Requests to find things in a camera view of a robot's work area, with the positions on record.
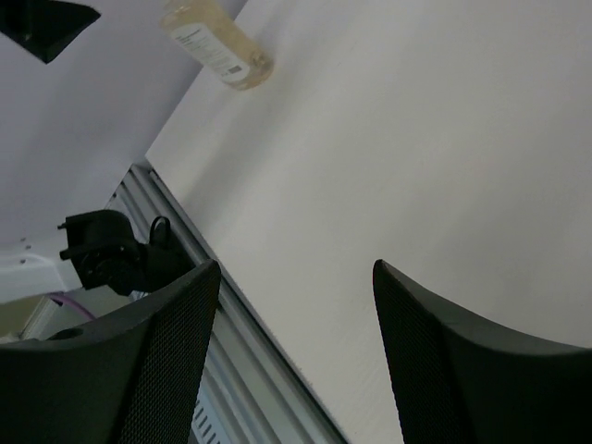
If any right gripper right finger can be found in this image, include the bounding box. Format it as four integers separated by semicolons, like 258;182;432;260
373;260;591;443

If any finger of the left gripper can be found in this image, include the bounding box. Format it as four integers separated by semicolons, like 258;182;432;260
1;0;101;64

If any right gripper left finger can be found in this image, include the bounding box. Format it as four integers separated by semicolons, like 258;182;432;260
1;260;221;443

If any amber soap bottle white cap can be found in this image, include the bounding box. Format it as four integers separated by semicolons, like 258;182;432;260
160;1;274;91

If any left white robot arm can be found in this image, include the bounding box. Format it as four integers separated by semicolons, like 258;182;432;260
1;1;194;303

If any white slotted cable duct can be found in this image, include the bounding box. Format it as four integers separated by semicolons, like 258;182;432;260
188;388;230;444

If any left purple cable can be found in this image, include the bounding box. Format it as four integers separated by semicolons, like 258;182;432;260
48;291;98;321

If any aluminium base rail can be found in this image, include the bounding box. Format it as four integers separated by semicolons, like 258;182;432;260
108;165;345;443

